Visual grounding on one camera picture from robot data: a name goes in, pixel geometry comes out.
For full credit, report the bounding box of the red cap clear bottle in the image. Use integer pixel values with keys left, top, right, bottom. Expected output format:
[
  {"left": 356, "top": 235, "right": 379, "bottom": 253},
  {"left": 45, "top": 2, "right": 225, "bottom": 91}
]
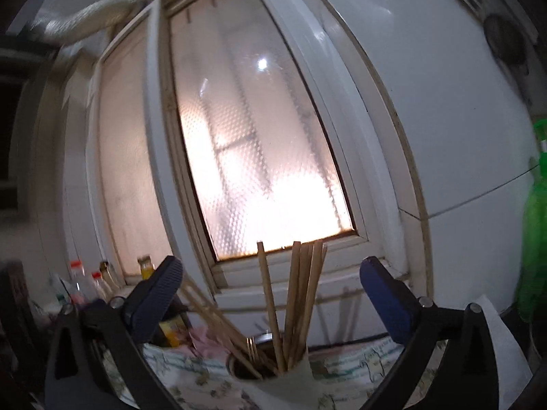
[{"left": 68, "top": 260, "right": 89, "bottom": 304}]

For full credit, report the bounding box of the bundle of wooden chopsticks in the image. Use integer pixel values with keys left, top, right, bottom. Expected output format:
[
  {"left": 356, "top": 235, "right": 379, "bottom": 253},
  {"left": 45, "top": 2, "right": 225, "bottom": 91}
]
[{"left": 177, "top": 240, "right": 329, "bottom": 379}]

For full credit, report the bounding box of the round chopstick holder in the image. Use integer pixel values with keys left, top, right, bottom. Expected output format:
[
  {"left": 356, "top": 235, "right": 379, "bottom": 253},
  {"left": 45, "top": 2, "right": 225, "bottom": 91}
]
[{"left": 226, "top": 342, "right": 319, "bottom": 410}]

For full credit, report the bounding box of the animal printed cloth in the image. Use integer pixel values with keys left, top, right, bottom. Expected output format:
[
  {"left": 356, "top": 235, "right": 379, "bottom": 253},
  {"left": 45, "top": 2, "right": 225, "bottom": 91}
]
[{"left": 103, "top": 335, "right": 432, "bottom": 410}]

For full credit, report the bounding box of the gold lid jar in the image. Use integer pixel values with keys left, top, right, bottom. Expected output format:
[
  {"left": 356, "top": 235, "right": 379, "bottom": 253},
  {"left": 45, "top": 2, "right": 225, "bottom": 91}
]
[{"left": 137, "top": 255, "right": 155, "bottom": 283}]

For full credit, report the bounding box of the green plastic bottle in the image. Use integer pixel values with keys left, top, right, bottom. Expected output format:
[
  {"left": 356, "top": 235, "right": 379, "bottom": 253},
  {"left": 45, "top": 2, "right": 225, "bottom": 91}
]
[{"left": 515, "top": 120, "right": 547, "bottom": 323}]

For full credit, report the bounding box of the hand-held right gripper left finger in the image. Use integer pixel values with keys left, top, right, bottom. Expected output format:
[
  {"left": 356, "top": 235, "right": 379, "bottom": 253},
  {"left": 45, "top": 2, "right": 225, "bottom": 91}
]
[{"left": 32, "top": 255, "right": 184, "bottom": 410}]

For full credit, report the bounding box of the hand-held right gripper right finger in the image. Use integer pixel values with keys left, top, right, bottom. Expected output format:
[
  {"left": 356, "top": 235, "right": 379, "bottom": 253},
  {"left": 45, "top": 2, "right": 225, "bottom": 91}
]
[{"left": 359, "top": 256, "right": 500, "bottom": 410}]

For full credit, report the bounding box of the small red cap bottle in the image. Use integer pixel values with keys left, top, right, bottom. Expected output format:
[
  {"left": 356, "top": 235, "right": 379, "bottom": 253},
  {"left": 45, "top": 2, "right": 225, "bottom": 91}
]
[{"left": 91, "top": 271, "right": 107, "bottom": 302}]

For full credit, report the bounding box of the black range hood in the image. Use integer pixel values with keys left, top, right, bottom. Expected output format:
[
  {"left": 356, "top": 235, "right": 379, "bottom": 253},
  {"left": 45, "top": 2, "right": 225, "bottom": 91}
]
[{"left": 0, "top": 34, "right": 56, "bottom": 214}]

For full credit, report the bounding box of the silver flexible duct hose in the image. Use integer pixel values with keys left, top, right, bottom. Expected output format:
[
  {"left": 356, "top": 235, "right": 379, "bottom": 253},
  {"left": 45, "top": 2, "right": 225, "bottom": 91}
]
[{"left": 30, "top": 0, "right": 148, "bottom": 46}]

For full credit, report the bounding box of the dark glass bottle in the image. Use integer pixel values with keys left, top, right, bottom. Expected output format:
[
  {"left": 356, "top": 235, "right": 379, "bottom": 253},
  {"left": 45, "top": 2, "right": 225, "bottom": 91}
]
[{"left": 99, "top": 260, "right": 123, "bottom": 298}]

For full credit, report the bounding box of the yellow label jar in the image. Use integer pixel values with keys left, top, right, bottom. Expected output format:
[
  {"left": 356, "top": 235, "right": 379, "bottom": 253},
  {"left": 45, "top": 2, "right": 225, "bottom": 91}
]
[{"left": 159, "top": 314, "right": 191, "bottom": 349}]

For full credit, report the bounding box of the white framed frosted window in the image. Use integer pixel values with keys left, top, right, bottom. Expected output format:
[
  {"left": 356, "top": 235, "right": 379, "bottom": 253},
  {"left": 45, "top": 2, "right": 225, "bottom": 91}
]
[{"left": 85, "top": 0, "right": 428, "bottom": 304}]

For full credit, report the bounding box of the pink cloth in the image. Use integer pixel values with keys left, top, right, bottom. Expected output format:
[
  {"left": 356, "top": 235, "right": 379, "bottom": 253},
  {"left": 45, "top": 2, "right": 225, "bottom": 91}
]
[{"left": 186, "top": 327, "right": 231, "bottom": 356}]

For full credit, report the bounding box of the round dark wall cover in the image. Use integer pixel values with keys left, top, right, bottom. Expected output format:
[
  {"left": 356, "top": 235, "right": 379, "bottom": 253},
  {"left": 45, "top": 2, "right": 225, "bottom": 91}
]
[{"left": 483, "top": 14, "right": 529, "bottom": 67}]

